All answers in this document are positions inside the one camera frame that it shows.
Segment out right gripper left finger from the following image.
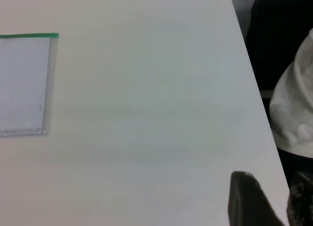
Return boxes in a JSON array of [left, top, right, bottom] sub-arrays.
[[227, 171, 287, 226]]

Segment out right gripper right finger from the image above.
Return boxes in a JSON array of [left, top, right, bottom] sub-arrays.
[[287, 171, 313, 226]]

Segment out clear zip bag green strip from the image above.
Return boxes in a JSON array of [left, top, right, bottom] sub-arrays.
[[0, 32, 60, 138]]

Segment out white crumpled cloth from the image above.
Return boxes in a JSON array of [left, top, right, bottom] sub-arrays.
[[268, 27, 313, 160]]

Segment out black chair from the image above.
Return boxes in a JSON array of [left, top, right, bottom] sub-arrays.
[[245, 0, 313, 92]]

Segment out white paper sheets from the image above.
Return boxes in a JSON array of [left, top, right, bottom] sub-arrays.
[[0, 37, 51, 135]]

